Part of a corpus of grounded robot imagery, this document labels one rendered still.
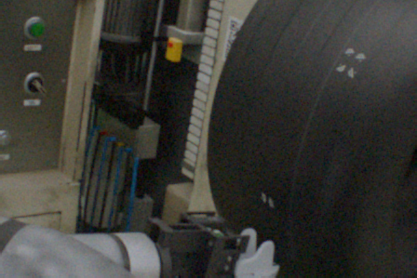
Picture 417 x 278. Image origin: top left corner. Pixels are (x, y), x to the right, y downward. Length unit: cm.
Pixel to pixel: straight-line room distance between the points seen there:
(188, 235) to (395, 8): 34
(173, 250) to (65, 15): 65
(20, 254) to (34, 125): 104
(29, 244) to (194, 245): 47
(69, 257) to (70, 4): 102
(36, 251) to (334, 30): 58
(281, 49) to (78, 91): 57
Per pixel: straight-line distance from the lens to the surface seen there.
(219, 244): 94
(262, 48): 103
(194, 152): 148
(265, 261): 103
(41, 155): 155
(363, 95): 94
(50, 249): 49
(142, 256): 90
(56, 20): 147
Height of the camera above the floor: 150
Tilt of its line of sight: 18 degrees down
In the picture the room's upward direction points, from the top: 10 degrees clockwise
